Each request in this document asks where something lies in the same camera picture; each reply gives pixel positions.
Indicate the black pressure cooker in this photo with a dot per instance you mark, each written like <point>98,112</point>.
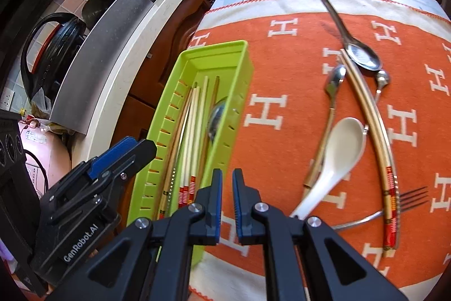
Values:
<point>60,47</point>

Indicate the large metal spoon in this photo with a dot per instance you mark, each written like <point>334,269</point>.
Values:
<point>216,121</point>

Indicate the dark round pot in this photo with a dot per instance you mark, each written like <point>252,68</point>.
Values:
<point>97,6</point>

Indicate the orange printed blanket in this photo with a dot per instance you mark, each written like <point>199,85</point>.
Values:
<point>289,75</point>

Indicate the white kitchen countertop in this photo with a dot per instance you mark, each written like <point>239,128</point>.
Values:
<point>116,100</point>

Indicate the clear plastic food bag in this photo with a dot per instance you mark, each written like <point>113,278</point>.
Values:
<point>42,107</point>

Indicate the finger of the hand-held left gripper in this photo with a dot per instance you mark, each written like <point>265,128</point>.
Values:
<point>109,154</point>
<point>144,151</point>

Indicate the pink appliance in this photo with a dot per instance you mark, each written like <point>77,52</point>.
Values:
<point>35,142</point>

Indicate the black countertop appliance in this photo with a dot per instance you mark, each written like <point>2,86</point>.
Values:
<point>10,160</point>

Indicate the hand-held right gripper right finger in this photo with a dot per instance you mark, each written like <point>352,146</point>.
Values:
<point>238,205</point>

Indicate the pale chopstick red striped end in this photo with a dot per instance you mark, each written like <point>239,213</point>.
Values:
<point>190,124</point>
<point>201,114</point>

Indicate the white ceramic spoon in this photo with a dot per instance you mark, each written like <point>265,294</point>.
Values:
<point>343,142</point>

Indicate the small metal spoon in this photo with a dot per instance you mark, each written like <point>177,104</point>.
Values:
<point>382,78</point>

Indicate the green plastic utensil tray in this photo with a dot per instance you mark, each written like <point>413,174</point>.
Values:
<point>211,56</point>

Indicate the white wall outlet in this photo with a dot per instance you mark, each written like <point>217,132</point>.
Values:
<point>7,99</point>

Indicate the low stainless splash panel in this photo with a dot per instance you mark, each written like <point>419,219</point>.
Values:
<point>102,57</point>

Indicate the metal soup spoon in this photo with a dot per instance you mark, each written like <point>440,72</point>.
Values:
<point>363,56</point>

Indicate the thin metal chopstick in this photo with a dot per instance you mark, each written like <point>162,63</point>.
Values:
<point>171,179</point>

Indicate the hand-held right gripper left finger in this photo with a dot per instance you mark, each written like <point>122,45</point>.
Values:
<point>217,205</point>

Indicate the metal fork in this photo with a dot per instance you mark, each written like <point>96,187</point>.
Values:
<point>414,198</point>

